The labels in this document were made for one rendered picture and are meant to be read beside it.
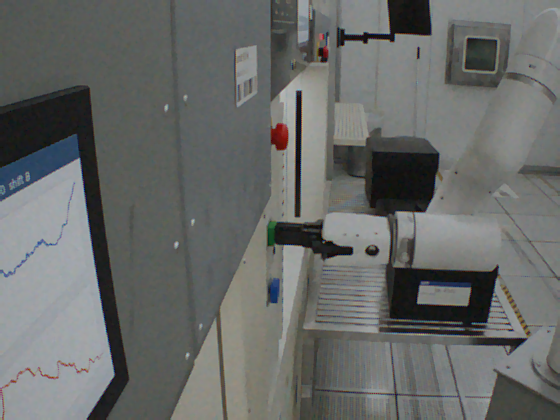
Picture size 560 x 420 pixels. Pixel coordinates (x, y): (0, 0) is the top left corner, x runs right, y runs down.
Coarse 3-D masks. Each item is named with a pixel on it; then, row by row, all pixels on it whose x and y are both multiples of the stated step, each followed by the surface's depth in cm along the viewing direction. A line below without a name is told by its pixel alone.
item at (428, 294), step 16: (400, 272) 126; (416, 272) 126; (432, 272) 125; (448, 272) 124; (464, 272) 124; (480, 272) 123; (496, 272) 123; (400, 288) 128; (416, 288) 128; (432, 288) 127; (448, 288) 126; (464, 288) 125; (480, 288) 125; (400, 304) 130; (416, 304) 129; (432, 304) 128; (448, 304) 128; (464, 304) 127; (480, 304) 126; (432, 320) 130; (448, 320) 129; (464, 320) 129; (480, 320) 128
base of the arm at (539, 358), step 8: (552, 344) 107; (536, 352) 113; (544, 352) 113; (552, 352) 107; (536, 360) 110; (544, 360) 110; (552, 360) 107; (536, 368) 108; (544, 368) 107; (552, 368) 106; (544, 376) 105; (552, 376) 104; (552, 384) 103
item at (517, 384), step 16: (544, 336) 121; (528, 352) 115; (496, 368) 110; (512, 368) 110; (528, 368) 109; (496, 384) 112; (512, 384) 108; (528, 384) 104; (544, 384) 103; (496, 400) 112; (512, 400) 108; (528, 400) 105; (544, 400) 101; (496, 416) 113; (512, 416) 109; (528, 416) 105; (544, 416) 102
